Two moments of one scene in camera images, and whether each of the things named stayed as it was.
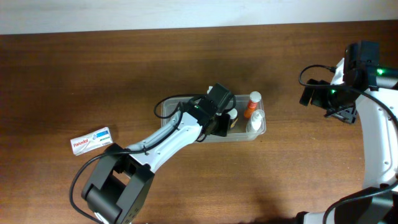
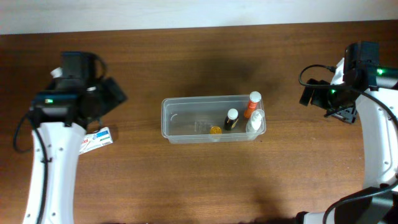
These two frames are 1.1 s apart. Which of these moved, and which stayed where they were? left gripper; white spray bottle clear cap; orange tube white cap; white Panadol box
Moved: left gripper
Stayed: white Panadol box; white spray bottle clear cap; orange tube white cap
